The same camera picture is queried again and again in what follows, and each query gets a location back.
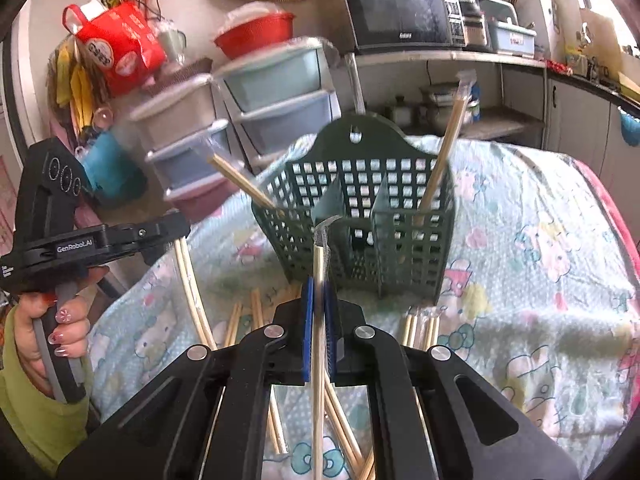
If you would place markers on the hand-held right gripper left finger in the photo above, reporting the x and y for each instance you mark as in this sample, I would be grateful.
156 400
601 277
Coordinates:
309 332

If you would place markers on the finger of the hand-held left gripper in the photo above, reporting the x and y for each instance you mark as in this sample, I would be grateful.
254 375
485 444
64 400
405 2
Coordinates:
145 237

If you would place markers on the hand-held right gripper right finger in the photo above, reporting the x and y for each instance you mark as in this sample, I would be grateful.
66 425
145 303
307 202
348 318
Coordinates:
330 332

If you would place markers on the green plastic utensil basket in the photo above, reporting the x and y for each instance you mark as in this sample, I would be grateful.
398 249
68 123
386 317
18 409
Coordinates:
395 255

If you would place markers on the person's left forearm green sleeve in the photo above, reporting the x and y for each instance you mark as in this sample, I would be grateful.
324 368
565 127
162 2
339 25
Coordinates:
30 425

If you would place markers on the person's left hand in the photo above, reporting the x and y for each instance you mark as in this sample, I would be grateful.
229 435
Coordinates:
75 335

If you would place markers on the blue plastic bag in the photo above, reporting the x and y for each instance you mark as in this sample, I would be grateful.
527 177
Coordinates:
112 165

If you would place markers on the white plastic drawer tower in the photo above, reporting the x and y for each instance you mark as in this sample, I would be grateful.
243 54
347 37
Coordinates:
185 145

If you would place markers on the yellow hanging gloves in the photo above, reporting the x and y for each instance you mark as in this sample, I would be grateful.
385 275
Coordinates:
75 85

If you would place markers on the brown wicker basket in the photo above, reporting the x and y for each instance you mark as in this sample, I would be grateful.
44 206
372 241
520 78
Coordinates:
180 72

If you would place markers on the red shopping bag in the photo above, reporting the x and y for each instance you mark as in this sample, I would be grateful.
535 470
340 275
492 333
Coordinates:
117 45

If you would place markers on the floral printed bedsheet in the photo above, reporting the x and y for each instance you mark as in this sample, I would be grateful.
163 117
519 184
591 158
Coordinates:
500 285

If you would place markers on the metal cup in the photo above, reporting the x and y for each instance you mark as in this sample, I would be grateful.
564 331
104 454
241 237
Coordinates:
171 45

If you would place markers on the red plastic basin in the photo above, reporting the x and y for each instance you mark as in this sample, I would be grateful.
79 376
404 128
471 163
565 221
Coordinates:
255 35

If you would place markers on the small cooking pot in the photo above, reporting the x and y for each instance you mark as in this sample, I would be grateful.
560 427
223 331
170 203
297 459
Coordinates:
400 110

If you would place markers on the clear plastic basin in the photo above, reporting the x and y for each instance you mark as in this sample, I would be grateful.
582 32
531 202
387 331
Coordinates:
255 10

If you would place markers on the stacked steel basins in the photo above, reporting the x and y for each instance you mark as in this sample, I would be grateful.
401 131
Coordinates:
440 105

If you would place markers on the white kitchen shelf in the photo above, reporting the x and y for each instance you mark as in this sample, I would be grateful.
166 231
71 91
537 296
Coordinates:
450 57

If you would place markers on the pink blanket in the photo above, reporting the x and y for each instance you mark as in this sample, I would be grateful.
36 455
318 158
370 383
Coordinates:
620 230

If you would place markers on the white kitchen cabinet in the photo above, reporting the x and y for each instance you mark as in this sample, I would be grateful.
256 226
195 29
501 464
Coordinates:
580 125

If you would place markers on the black microwave oven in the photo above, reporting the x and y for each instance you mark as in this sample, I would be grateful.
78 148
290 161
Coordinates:
400 10

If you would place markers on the blue plastic dish box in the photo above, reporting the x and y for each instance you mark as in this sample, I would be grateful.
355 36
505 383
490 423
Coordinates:
512 37

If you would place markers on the black blender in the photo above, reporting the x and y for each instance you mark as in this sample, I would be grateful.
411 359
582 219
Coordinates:
472 10

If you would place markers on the blue hanging pouch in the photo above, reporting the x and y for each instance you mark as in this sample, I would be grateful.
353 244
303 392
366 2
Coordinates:
630 127

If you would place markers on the white dish rack cover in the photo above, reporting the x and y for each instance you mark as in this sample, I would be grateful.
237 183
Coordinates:
500 10

